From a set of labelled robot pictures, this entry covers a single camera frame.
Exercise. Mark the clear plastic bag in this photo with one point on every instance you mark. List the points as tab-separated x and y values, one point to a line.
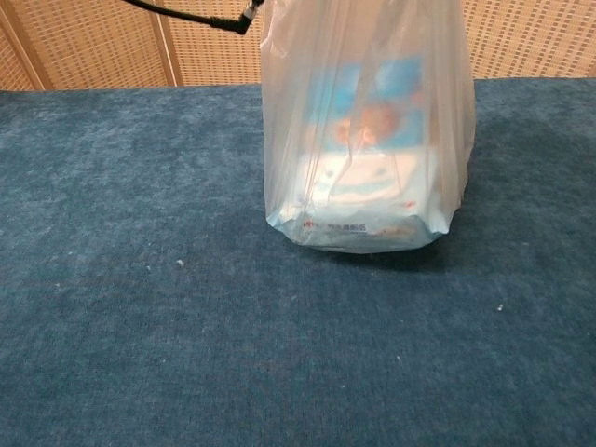
372	37

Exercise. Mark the white wet wipes pack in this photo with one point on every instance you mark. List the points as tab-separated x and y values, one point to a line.
363	209

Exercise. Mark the blue cookie box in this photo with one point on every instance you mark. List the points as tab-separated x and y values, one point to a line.
396	121

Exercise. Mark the blue carpet table cover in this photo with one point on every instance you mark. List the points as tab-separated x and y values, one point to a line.
116	279

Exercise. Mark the woven bamboo folding screen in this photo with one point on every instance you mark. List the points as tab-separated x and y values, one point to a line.
93	46

